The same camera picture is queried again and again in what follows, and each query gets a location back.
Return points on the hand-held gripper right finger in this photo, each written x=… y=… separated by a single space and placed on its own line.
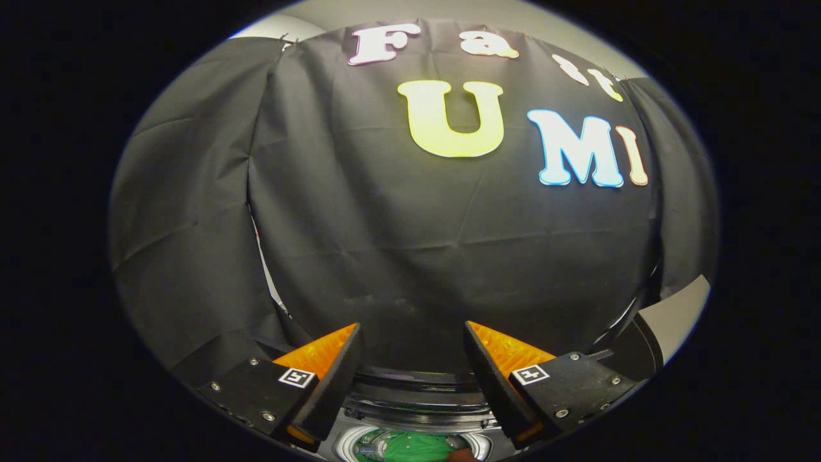
x=494 y=385

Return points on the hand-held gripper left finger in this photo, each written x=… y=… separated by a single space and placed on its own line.
x=333 y=385

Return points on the grey washing machine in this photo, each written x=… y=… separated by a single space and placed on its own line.
x=410 y=420

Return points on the green polo shirt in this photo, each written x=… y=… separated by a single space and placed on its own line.
x=417 y=447

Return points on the black backdrop cloth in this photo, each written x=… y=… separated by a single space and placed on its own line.
x=417 y=244

